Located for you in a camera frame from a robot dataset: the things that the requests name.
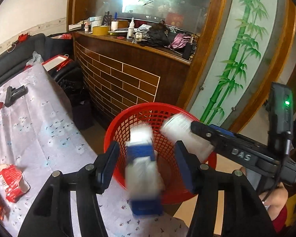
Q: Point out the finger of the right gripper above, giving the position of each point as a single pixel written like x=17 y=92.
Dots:
x=224 y=141

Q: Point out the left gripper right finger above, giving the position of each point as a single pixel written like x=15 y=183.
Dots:
x=243 y=213

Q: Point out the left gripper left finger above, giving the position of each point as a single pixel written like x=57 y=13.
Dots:
x=50 y=213

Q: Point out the white tube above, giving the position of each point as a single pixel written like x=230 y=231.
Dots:
x=177 y=128

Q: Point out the blue white medicine box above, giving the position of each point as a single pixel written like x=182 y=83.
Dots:
x=142 y=178

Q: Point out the red crumpled wrapper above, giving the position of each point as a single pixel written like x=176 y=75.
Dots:
x=13 y=182

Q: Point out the red plastic basket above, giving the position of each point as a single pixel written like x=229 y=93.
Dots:
x=173 y=189

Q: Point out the floral lilac tablecloth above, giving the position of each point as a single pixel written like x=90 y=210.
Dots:
x=38 y=135

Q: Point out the bamboo painted panel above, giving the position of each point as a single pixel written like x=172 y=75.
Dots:
x=242 y=46

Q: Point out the black handbag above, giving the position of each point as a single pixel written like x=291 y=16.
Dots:
x=157 y=36

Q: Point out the wooden brick-pattern counter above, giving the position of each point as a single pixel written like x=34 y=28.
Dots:
x=119 y=74

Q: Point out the white dropper bottle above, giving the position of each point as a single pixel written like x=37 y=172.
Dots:
x=130 y=33

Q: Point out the red gift box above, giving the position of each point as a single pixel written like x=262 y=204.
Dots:
x=57 y=62

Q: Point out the yellow tape roll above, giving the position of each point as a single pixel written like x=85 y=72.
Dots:
x=100 y=30

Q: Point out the black leather sofa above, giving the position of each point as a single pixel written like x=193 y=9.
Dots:
x=12 y=63

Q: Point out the red ribbon decoration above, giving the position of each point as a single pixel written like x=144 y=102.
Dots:
x=22 y=38

